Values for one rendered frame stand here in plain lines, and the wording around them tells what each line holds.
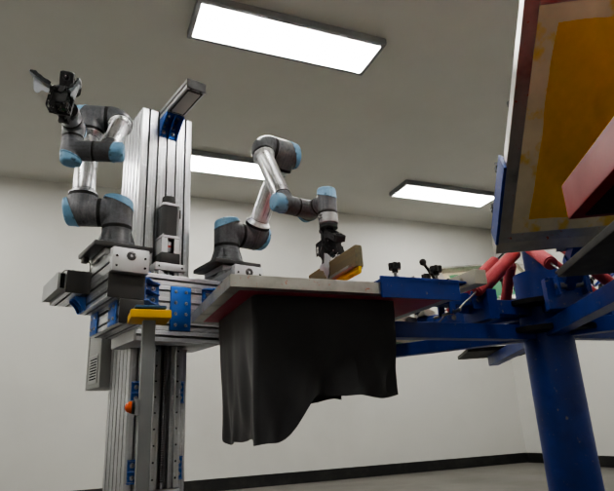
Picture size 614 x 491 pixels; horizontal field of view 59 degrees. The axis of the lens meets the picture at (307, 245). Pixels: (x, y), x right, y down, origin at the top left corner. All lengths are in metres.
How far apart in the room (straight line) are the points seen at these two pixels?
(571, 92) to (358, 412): 5.02
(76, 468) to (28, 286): 1.70
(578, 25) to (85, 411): 4.94
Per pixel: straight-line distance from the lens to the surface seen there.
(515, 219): 1.84
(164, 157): 2.66
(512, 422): 7.44
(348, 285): 1.68
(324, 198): 2.08
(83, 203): 2.31
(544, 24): 1.55
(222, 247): 2.43
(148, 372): 1.86
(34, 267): 5.77
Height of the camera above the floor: 0.58
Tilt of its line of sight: 18 degrees up
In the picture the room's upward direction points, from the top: 3 degrees counter-clockwise
